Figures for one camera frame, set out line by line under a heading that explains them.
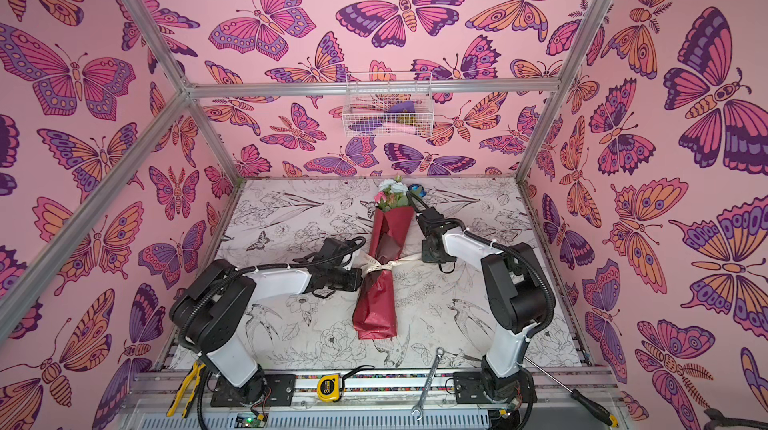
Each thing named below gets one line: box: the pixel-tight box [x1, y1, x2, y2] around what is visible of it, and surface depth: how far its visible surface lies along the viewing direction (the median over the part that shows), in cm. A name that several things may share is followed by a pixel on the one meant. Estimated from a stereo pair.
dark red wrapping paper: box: [353, 205, 414, 339], surface depth 87 cm
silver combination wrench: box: [411, 346, 446, 421], surface depth 76 cm
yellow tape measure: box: [316, 373, 341, 402], surface depth 74 cm
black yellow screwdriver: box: [523, 355, 619, 428], surface depth 71 cm
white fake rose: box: [378, 178, 408, 195], surface depth 111 cm
